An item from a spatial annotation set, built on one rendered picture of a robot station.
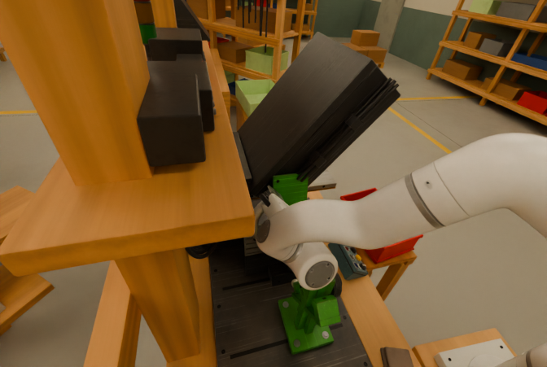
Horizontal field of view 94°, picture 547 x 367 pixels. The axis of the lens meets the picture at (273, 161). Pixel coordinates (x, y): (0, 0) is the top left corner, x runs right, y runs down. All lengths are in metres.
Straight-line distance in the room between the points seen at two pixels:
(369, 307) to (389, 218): 0.63
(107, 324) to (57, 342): 1.58
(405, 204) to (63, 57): 0.44
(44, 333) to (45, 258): 1.87
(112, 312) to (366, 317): 0.73
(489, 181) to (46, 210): 0.51
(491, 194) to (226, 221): 0.32
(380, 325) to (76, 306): 1.81
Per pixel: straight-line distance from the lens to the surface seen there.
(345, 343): 0.96
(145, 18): 0.76
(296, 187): 0.82
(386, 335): 1.01
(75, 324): 2.16
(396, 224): 0.43
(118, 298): 0.60
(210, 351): 0.94
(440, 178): 0.41
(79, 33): 0.31
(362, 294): 1.04
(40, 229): 0.36
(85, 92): 0.33
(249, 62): 3.56
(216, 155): 0.40
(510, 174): 0.41
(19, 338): 2.27
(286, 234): 0.46
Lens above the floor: 1.77
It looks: 36 degrees down
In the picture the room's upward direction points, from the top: 5 degrees clockwise
